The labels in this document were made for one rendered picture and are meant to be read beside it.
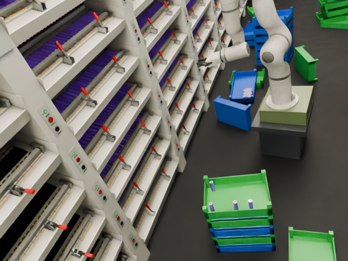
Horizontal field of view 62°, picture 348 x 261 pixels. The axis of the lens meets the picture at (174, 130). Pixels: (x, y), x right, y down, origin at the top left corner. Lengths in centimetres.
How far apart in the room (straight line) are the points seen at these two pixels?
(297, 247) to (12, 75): 146
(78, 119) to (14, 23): 40
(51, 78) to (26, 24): 19
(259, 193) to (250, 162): 60
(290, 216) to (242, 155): 55
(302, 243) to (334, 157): 64
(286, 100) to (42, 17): 134
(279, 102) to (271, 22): 48
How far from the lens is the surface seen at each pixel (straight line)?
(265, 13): 160
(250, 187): 148
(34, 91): 103
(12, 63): 100
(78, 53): 124
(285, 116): 183
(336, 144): 215
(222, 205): 144
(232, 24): 171
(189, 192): 194
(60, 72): 114
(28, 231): 117
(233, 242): 158
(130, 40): 153
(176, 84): 200
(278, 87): 177
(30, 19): 108
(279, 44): 162
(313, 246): 169
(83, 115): 122
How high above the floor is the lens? 149
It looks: 38 degrees down
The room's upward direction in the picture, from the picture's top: 20 degrees counter-clockwise
